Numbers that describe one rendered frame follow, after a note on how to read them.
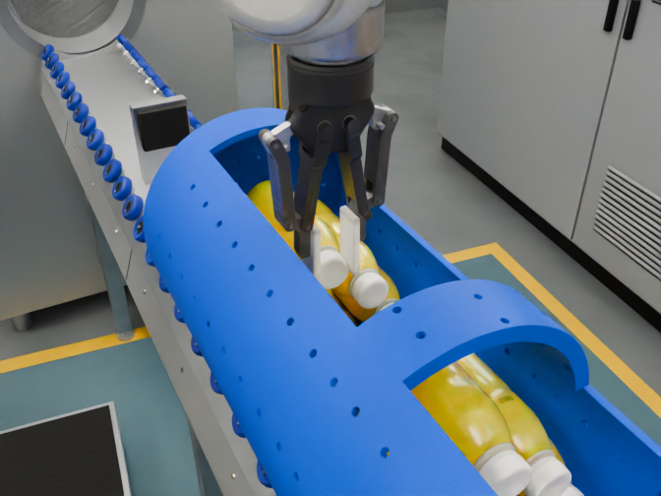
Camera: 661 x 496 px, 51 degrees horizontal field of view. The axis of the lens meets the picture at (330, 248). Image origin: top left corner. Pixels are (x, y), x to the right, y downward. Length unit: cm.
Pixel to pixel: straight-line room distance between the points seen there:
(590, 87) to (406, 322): 212
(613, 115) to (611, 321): 71
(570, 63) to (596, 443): 209
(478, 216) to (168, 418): 160
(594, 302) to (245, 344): 215
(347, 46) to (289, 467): 33
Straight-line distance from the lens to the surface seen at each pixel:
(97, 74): 195
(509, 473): 54
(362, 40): 57
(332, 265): 71
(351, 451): 50
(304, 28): 36
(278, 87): 155
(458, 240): 287
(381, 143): 66
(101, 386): 230
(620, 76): 248
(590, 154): 263
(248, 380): 61
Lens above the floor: 157
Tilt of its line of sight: 34 degrees down
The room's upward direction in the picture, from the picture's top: straight up
